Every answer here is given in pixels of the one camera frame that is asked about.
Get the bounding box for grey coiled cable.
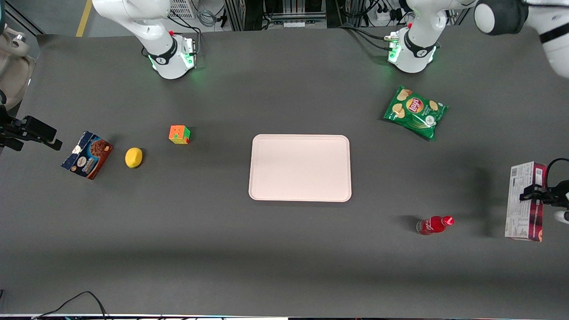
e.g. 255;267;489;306
196;6;219;28

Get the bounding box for red tartan cookie box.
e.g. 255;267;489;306
505;161;548;243

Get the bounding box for pale pink plastic tray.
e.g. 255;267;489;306
248;134;352;203

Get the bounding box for colourful puzzle cube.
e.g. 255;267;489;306
168;125;191;145

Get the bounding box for white vented box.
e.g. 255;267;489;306
168;0;197;20

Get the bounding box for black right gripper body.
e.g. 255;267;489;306
0;104;25;152

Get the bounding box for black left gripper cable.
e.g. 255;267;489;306
545;157;569;190

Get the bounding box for black left arm base cables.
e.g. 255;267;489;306
337;24;395;52

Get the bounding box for white power strip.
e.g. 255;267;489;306
375;8;401;24

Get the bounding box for aluminium equipment rack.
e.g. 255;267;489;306
224;0;329;32

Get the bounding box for grey table mat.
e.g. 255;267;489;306
0;16;569;319

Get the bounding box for blue chocolate cookie box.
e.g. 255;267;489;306
61;131;114;180

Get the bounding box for black right arm base cable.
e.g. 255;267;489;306
141;15;201;59

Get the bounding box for black cable at table edge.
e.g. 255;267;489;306
32;291;108;320

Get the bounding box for red soda bottle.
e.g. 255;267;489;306
416;216;455;236

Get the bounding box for green potato chips bag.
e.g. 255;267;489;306
383;85;449;141

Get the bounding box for yellow lemon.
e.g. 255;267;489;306
125;147;143;169

